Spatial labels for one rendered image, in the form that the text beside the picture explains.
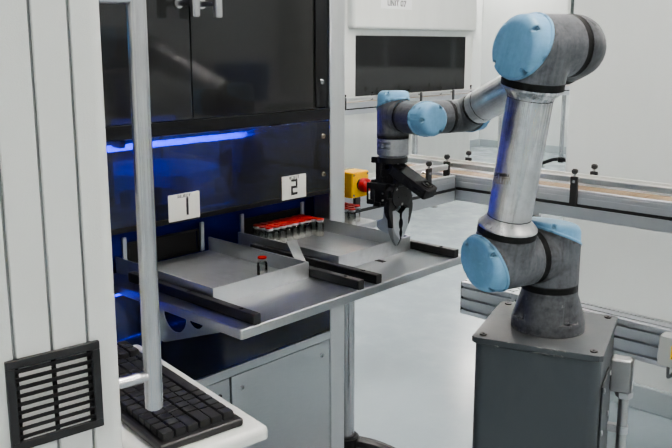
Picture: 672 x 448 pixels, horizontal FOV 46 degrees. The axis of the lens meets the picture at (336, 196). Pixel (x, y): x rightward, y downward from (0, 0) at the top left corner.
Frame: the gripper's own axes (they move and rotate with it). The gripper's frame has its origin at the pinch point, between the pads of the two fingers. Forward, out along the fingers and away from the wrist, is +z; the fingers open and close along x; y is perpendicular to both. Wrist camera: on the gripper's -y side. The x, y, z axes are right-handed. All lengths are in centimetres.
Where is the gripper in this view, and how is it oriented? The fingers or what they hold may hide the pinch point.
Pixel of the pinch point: (399, 240)
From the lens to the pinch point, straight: 191.0
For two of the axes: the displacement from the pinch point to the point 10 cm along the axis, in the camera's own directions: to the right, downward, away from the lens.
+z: 0.1, 9.8, 1.8
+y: -7.3, -1.2, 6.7
